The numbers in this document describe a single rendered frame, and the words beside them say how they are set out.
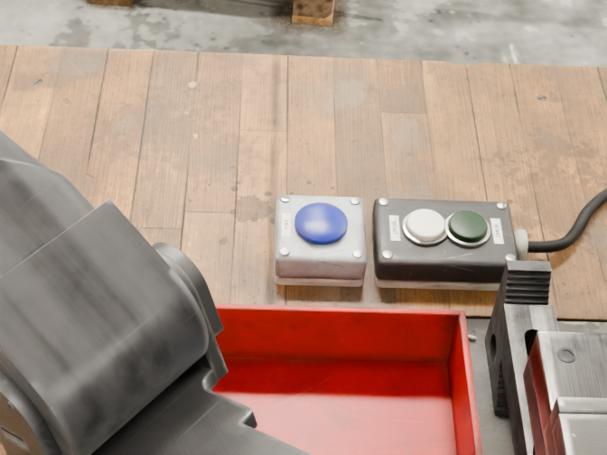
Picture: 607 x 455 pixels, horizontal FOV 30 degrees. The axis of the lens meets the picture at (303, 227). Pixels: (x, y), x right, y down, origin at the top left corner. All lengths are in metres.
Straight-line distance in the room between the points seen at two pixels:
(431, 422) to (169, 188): 0.29
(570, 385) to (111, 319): 0.23
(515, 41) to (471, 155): 1.64
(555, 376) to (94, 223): 0.23
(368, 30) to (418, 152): 1.61
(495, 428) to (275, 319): 0.17
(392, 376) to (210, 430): 0.40
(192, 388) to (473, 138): 0.59
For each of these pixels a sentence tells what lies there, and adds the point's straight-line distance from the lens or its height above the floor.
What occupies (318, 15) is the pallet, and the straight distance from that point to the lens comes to 2.55.
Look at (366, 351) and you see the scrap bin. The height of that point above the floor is 0.92.
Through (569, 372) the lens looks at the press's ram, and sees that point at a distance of 0.53.
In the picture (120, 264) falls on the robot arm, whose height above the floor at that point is 1.25.
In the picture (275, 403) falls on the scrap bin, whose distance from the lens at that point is 0.78.
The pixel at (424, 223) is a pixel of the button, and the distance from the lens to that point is 0.86.
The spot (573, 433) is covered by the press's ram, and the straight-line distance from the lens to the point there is 0.46.
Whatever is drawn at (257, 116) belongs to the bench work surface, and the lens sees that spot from 0.98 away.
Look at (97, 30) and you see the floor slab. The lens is 2.55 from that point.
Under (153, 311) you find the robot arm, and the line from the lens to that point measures 0.40.
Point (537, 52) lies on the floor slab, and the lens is 2.58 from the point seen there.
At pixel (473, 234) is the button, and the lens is 0.86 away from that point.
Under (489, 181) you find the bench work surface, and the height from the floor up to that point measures 0.90.
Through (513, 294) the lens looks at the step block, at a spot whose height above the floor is 0.98.
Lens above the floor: 1.56
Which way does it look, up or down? 48 degrees down
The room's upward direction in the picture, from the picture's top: 4 degrees clockwise
